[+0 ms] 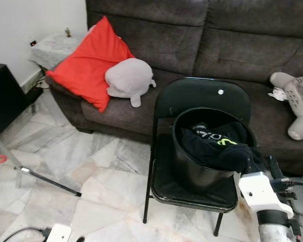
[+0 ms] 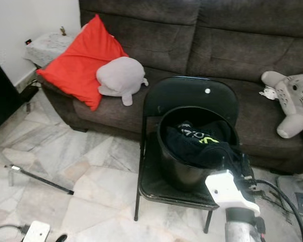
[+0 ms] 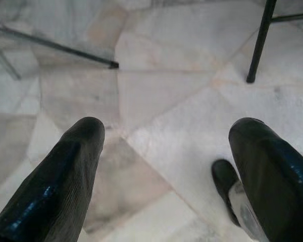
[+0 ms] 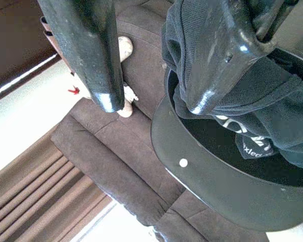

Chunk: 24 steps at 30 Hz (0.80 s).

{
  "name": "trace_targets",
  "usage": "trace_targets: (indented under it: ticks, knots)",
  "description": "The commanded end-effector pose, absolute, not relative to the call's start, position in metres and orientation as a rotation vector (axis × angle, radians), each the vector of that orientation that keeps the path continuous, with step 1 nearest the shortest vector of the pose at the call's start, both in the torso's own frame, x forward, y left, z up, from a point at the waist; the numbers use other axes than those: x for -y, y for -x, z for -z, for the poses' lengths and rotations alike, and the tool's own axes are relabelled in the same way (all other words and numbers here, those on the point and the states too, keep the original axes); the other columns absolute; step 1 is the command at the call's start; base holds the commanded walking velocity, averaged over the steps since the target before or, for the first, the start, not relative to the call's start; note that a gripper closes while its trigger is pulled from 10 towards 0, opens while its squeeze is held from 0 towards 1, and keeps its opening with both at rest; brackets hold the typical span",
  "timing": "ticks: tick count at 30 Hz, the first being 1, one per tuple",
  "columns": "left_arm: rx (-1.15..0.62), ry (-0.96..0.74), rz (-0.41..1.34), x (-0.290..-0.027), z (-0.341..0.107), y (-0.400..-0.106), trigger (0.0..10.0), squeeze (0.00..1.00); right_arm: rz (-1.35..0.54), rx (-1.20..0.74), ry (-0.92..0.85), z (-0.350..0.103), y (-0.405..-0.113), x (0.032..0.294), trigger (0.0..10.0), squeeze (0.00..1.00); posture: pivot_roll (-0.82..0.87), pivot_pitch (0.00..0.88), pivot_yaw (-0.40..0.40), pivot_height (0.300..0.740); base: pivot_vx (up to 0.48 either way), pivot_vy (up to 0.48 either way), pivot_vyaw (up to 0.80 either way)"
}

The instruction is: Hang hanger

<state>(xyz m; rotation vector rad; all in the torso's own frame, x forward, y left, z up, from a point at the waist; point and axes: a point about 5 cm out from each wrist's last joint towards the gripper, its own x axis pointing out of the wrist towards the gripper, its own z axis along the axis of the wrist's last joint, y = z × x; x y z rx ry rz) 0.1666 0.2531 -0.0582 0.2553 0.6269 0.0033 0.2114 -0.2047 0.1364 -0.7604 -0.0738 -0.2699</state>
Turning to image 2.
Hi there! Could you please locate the black TV cabinet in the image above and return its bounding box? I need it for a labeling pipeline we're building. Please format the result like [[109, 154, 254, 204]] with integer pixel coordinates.
[[0, 63, 21, 134]]

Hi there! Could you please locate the red cushion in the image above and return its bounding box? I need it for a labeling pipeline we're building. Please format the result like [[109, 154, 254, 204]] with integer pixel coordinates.
[[37, 14, 129, 111]]

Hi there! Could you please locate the grey seal plush toy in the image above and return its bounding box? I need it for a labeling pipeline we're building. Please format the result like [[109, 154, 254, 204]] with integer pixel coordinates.
[[97, 56, 149, 106]]

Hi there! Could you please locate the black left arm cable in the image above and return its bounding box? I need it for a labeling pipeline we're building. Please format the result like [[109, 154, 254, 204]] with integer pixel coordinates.
[[0, 223, 28, 237]]

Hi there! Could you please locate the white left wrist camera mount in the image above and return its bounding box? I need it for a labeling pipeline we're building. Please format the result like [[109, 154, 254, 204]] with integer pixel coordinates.
[[23, 221, 50, 242]]

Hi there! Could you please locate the silver metal clothes rack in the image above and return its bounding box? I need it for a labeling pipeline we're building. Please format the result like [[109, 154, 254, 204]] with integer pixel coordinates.
[[0, 144, 74, 196]]

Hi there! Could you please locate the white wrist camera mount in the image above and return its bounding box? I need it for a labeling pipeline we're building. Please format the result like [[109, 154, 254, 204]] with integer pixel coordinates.
[[23, 221, 50, 242], [205, 170, 262, 216]]

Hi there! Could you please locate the black folding chair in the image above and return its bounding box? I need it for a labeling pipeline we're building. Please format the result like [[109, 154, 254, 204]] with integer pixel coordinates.
[[134, 76, 240, 235]]

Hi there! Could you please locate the side table with lace cloth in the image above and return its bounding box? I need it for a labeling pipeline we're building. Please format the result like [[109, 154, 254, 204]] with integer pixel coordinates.
[[25, 31, 84, 69]]

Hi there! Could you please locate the dark brown fabric sofa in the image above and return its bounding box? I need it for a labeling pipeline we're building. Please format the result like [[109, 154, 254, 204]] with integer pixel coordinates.
[[38, 0, 303, 174]]

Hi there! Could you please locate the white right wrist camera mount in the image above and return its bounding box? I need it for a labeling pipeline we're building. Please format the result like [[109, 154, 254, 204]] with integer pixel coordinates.
[[205, 170, 262, 216]]

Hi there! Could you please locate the grey Totoro plush toy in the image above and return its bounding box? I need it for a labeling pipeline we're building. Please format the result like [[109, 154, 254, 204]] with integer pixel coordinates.
[[260, 71, 303, 139]]

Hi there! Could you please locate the black plastic bucket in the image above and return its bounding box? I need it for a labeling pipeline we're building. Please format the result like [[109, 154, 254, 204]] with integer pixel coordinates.
[[157, 106, 240, 192]]

